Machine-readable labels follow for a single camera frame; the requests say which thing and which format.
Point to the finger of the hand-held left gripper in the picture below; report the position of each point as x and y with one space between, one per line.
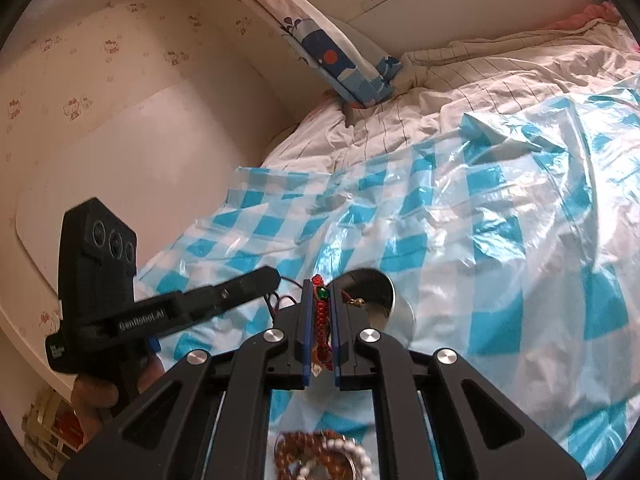
235 287

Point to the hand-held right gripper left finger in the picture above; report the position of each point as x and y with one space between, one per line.
306 340

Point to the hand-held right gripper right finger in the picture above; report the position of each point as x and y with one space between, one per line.
338 345

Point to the round metal tin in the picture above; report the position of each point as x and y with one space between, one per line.
380 295

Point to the person's left hand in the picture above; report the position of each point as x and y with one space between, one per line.
92 395

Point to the white rounded panel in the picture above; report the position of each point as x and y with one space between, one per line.
150 170

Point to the blue checked plastic sheet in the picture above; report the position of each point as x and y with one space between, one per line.
475 240

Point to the white striped duvet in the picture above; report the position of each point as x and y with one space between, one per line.
400 125

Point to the whale print pillow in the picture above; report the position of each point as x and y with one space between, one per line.
325 50

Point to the pink cloth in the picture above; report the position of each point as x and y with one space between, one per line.
595 12

